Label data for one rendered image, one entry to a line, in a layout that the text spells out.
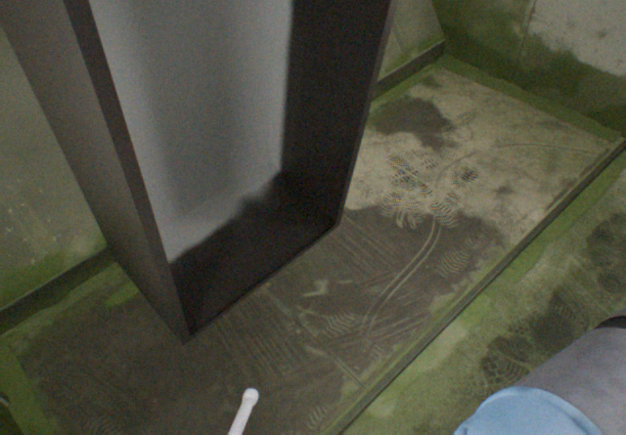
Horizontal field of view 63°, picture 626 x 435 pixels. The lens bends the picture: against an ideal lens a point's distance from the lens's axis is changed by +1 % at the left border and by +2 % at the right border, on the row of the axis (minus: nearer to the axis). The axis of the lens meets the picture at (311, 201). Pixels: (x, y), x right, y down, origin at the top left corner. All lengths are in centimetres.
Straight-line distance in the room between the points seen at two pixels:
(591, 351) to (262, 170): 147
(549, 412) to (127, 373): 174
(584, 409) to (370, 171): 214
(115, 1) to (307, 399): 130
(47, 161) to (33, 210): 19
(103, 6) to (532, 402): 95
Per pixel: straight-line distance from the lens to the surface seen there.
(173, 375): 190
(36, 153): 211
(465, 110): 283
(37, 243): 213
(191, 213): 164
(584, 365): 35
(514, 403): 33
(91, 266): 219
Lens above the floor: 170
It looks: 47 degrees down
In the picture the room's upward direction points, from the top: 5 degrees counter-clockwise
